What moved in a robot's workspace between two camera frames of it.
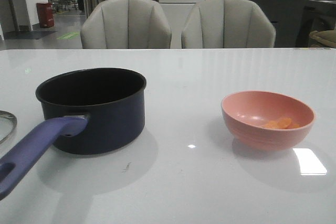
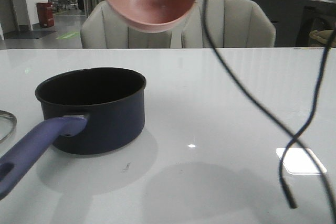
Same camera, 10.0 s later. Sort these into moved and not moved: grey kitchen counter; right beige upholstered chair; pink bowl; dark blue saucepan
Moved: pink bowl
Not moved: right beige upholstered chair; grey kitchen counter; dark blue saucepan
